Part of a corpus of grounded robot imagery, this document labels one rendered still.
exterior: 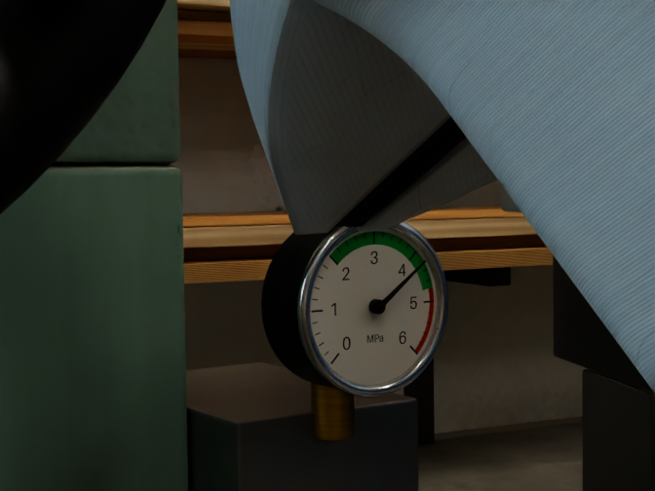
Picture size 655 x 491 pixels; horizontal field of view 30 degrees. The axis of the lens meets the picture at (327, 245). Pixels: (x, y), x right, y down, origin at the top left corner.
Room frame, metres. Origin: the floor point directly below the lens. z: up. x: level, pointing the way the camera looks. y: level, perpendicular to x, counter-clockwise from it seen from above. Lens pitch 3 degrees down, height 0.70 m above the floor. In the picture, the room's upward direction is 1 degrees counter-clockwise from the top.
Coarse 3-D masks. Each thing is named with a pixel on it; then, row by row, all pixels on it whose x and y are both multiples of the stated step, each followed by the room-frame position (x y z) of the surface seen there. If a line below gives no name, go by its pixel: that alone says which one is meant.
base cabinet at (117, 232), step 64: (64, 192) 0.42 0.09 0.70; (128, 192) 0.44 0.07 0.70; (0, 256) 0.41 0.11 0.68; (64, 256) 0.42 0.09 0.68; (128, 256) 0.44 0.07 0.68; (0, 320) 0.41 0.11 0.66; (64, 320) 0.42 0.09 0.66; (128, 320) 0.44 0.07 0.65; (0, 384) 0.41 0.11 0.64; (64, 384) 0.42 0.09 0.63; (128, 384) 0.44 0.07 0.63; (0, 448) 0.41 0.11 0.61; (64, 448) 0.42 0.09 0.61; (128, 448) 0.44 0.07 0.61
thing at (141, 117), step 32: (160, 32) 0.44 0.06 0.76; (160, 64) 0.44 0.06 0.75; (128, 96) 0.44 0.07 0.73; (160, 96) 0.44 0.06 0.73; (96, 128) 0.43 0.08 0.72; (128, 128) 0.44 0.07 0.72; (160, 128) 0.44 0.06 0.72; (64, 160) 0.43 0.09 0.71; (96, 160) 0.43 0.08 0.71; (128, 160) 0.44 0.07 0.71; (160, 160) 0.45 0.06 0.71
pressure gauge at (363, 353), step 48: (288, 240) 0.43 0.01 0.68; (336, 240) 0.41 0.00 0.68; (384, 240) 0.42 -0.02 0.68; (288, 288) 0.41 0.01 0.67; (336, 288) 0.41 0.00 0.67; (384, 288) 0.42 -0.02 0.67; (432, 288) 0.43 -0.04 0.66; (288, 336) 0.41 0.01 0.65; (336, 336) 0.41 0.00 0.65; (384, 336) 0.42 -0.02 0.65; (432, 336) 0.43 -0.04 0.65; (336, 384) 0.41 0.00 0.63; (384, 384) 0.42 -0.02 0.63; (336, 432) 0.43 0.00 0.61
